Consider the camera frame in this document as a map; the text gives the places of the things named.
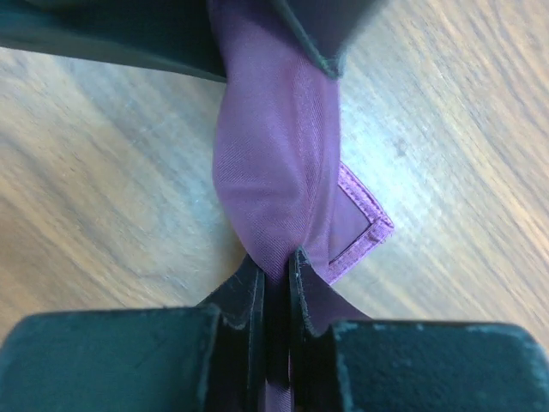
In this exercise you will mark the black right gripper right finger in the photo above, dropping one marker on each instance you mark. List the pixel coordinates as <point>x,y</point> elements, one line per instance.
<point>343,360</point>

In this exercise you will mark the purple cloth napkin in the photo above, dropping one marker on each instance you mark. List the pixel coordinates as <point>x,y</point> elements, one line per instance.
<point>278,172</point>

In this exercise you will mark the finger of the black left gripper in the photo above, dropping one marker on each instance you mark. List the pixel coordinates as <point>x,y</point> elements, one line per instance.
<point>168,35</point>
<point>326,28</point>

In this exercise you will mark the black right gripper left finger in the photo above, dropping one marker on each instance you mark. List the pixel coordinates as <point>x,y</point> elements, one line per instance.
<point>208,357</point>

